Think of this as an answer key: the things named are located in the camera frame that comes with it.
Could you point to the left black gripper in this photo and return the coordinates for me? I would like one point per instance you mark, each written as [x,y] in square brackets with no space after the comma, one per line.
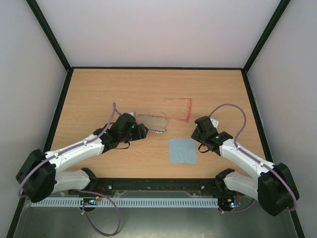
[140,133]

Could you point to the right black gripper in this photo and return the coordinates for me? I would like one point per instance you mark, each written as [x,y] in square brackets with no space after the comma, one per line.
[198,134]

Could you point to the striped sunglasses case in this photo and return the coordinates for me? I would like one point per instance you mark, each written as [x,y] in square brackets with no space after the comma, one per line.
[155,124]

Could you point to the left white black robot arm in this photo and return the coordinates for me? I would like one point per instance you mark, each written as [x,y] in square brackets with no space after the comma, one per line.
[44,173]

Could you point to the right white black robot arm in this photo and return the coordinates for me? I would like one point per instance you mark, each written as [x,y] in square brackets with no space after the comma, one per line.
[271,185]

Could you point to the red transparent sunglasses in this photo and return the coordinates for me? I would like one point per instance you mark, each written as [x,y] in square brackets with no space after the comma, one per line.
[178,109]

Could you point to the blue cleaning cloth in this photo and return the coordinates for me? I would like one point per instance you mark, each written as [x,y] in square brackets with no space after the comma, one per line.
[182,151]

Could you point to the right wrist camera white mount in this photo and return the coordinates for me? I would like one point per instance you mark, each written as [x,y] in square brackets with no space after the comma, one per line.
[214,122]

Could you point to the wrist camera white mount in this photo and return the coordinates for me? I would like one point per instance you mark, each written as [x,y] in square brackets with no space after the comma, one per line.
[133,114]
[214,122]

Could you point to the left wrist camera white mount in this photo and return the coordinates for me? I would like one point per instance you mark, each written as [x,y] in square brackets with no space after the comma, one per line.
[133,114]

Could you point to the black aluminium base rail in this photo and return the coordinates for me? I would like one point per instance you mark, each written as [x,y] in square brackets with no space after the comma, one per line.
[197,186]

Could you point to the light blue slotted cable duct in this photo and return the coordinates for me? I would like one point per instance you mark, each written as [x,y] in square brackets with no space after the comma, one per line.
[129,202]

